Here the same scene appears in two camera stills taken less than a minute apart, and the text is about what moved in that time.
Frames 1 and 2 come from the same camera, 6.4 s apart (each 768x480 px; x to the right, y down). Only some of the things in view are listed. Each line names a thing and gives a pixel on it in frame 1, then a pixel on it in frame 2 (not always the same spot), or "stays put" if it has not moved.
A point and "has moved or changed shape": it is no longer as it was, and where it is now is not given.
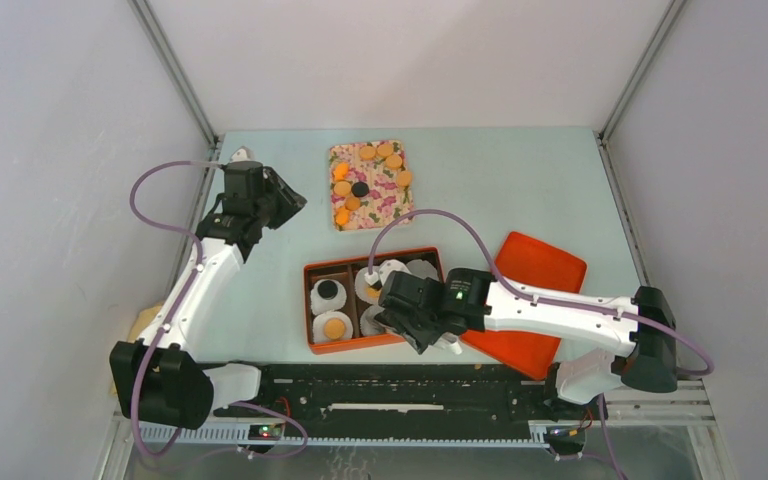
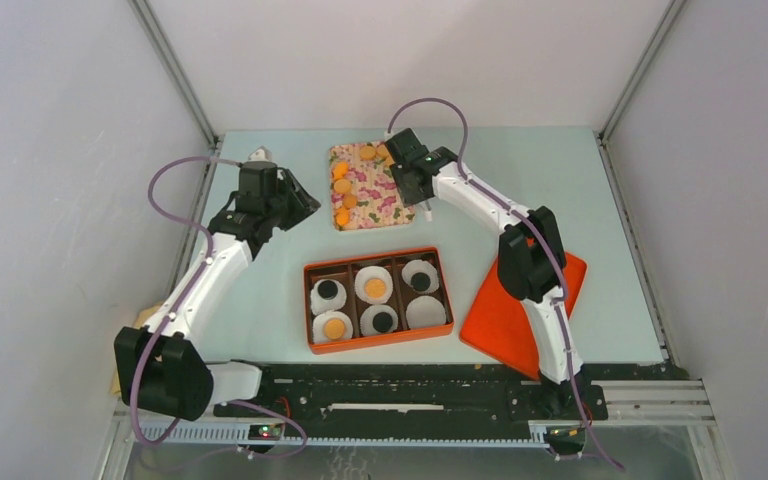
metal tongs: (449, 341) → (428, 214)
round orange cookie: (384, 150) stays put
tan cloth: (145, 318) stays put
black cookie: (327, 290) stays put
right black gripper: (420, 341) → (406, 198)
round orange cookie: (334, 328) stays put
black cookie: (360, 189) has moved or changed shape
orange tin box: (341, 306) stays put
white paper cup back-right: (422, 268) stays put
